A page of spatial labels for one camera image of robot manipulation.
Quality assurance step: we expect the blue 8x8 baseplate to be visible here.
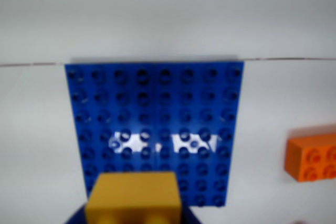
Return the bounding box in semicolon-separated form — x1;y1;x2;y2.
64;61;245;207

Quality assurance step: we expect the orange 2x4 block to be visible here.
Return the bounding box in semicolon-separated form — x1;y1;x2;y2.
283;132;336;183

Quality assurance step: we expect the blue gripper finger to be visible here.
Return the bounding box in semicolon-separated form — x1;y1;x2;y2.
180;204;202;224
64;204;88;224

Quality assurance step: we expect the yellow 2x2 block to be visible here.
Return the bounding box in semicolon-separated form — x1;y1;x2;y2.
84;171;183;224

